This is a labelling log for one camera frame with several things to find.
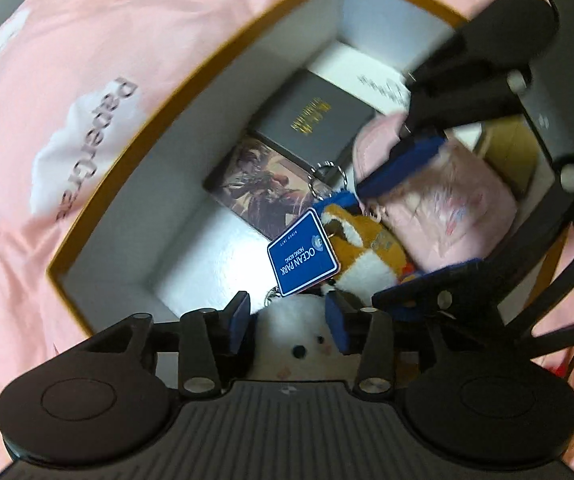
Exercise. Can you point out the white box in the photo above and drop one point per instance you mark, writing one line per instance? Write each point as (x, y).
(357, 67)

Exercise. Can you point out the blue rectangular tag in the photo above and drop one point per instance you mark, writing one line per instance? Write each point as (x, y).
(302, 255)

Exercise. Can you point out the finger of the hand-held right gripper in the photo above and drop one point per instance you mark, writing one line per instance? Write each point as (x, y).
(402, 165)
(447, 272)

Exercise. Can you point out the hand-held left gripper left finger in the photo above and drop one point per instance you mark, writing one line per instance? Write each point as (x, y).
(239, 318)

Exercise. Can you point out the white plush toy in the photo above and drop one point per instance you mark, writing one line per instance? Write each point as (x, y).
(297, 330)

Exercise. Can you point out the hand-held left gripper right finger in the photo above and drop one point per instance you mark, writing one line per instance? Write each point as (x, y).
(339, 326)

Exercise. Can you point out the illustrated card box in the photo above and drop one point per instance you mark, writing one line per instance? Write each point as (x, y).
(252, 185)

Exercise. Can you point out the black gift box gold print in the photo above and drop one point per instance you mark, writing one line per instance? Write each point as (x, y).
(297, 110)

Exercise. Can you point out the pink printed blanket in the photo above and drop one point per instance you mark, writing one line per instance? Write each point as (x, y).
(42, 85)

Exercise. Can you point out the pink pouch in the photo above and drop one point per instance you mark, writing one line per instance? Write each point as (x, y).
(457, 200)

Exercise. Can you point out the orange cardboard box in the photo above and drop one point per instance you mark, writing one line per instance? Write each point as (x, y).
(167, 160)

